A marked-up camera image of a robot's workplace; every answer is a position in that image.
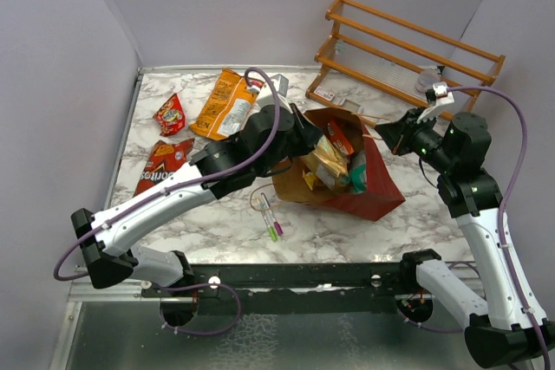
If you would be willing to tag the wooden shelf rack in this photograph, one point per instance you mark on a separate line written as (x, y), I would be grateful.
(374, 58)

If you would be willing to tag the gold foil snack bag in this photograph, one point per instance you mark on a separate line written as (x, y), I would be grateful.
(328, 165)

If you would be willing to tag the red cheez-it snack bag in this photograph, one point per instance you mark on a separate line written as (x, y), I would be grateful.
(170, 116)

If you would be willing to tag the green cap marker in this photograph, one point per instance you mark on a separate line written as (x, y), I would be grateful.
(269, 225)

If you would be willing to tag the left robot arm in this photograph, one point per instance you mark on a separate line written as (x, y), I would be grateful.
(113, 254)

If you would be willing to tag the yellow kettle chips bag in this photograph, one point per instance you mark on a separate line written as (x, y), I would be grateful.
(227, 106)

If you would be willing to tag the red doritos chip bag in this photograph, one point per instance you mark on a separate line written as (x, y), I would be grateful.
(164, 160)

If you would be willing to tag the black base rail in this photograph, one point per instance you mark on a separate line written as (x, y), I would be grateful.
(286, 289)

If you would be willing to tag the red white small box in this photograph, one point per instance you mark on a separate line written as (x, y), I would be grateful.
(327, 95)

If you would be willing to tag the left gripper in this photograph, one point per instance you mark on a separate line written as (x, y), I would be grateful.
(312, 133)

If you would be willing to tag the yellow m&m's packet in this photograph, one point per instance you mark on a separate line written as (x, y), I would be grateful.
(310, 179)

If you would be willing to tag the red brown paper bag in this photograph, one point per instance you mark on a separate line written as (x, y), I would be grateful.
(379, 194)

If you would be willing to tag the clear plastic cup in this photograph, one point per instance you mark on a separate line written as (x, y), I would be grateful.
(426, 79)

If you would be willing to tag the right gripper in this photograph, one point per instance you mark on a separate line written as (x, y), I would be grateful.
(399, 133)

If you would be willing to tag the teal white snack bag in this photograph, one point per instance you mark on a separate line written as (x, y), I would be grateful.
(357, 172)

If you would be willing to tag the purple cap marker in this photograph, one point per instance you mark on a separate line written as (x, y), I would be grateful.
(271, 213)

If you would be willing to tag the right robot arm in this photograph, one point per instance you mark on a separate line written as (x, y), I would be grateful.
(506, 324)

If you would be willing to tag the open small cardboard box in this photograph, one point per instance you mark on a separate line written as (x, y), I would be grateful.
(351, 106)

